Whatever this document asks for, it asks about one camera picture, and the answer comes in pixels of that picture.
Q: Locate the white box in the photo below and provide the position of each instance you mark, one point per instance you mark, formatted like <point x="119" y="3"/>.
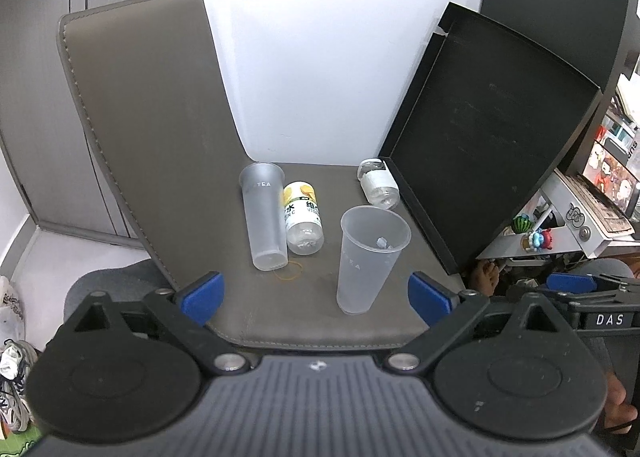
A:
<point x="567" y="217"/>

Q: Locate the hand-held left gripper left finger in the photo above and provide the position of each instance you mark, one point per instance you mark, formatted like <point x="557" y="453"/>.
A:
<point x="202" y="298"/>

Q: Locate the wide frosted plastic cup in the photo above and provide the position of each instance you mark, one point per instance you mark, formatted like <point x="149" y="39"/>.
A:
<point x="360" y="269"/>

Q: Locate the small colourful figurines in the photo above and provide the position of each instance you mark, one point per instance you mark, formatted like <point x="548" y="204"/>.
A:
<point x="537" y="239"/>

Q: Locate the yellow rubber band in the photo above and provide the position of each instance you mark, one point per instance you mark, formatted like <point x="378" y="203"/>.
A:
<point x="302" y="269"/>

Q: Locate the cartoon printed box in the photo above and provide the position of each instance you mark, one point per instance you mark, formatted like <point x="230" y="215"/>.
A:
<point x="612" y="172"/>

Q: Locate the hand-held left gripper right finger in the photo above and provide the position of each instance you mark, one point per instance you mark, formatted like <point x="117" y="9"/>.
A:
<point x="429" y="298"/>

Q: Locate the tall frosted plastic cup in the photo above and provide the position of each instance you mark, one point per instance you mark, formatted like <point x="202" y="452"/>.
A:
<point x="262" y="217"/>

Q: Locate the black tray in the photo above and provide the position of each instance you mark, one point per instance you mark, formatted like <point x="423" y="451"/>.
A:
<point x="490" y="127"/>

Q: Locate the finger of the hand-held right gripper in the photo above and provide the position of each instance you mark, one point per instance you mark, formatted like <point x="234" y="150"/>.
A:
<point x="570" y="282"/>

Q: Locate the small white label bottle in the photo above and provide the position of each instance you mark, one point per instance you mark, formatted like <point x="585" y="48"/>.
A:
<point x="378" y="184"/>

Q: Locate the grey leather chair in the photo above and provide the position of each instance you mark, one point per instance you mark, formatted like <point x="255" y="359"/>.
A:
<point x="150" y="112"/>

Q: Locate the white plastic bag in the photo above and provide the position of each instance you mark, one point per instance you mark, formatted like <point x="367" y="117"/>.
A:
<point x="11" y="309"/>

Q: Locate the person's bare foot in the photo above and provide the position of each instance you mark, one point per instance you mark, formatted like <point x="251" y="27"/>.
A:
<point x="486" y="277"/>

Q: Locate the dark grey round stool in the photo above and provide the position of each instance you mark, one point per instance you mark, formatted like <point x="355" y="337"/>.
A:
<point x="107" y="279"/>

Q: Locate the white sneakers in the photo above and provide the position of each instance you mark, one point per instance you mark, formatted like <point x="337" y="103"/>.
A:
<point x="14" y="377"/>

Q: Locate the small white scrap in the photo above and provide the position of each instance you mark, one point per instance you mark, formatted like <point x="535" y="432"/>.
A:
<point x="382" y="241"/>

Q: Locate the person's right hand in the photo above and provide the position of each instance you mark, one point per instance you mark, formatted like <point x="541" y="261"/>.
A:
<point x="622" y="404"/>

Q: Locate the watermelon toy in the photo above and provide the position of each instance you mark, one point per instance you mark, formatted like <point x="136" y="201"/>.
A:
<point x="522" y="225"/>

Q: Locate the yellow label drink bottle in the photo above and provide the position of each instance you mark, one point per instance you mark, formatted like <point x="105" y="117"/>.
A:
<point x="302" y="222"/>

